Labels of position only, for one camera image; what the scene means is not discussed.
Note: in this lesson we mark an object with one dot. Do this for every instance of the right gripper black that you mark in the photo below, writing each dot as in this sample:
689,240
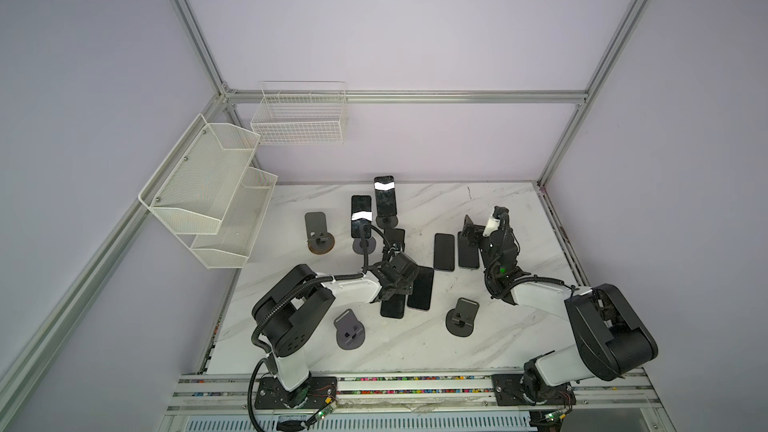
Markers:
476,232

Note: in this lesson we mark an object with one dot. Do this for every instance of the white mesh lower shelf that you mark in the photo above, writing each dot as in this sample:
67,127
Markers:
232,246

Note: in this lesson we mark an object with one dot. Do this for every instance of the white wire basket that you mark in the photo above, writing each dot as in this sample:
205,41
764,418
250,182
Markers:
301,113

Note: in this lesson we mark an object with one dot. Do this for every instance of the white mesh shelf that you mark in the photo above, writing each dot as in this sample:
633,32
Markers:
232,246
191,192

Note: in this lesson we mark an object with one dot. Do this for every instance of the dark round stand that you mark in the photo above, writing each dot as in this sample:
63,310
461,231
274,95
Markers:
460,320
387,222

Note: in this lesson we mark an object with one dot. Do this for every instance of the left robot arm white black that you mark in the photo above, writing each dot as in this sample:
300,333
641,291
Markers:
287,316

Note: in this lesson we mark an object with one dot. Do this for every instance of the grey round stand front left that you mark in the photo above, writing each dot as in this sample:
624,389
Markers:
350,332

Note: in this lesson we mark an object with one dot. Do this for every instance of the white mesh upper shelf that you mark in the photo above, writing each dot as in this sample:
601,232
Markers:
191,192

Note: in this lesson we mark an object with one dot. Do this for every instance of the aluminium mounting rail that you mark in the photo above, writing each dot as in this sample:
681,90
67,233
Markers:
421,401

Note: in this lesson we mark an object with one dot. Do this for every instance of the black phone with reflection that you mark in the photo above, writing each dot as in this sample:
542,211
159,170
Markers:
361,216

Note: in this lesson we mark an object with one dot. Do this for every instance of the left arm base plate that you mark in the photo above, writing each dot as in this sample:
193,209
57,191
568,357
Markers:
312,394

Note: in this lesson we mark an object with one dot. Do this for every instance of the grey round stand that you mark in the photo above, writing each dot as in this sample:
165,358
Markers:
350,332
360,246

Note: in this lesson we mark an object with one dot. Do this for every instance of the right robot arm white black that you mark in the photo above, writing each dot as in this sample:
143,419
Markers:
609,338

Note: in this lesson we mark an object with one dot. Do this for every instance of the black folding phone stand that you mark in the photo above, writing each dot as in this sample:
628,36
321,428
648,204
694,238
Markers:
394,239

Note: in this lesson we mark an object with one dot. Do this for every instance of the dark round stand rear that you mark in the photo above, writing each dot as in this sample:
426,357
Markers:
387,222

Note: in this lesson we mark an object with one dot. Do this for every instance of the dark round stand front right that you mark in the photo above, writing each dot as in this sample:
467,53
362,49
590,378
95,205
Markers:
460,320

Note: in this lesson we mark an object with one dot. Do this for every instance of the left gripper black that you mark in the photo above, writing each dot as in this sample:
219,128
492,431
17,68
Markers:
407,287

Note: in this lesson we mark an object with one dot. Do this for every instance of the grey round stand middle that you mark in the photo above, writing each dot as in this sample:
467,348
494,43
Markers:
360,246

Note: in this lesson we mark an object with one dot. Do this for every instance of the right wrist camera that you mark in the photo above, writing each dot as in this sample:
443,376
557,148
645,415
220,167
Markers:
491,226

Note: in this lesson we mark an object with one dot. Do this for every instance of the brown round phone stand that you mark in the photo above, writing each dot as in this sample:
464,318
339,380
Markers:
319,240

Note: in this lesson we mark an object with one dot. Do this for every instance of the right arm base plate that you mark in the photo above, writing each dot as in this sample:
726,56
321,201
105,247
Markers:
510,390

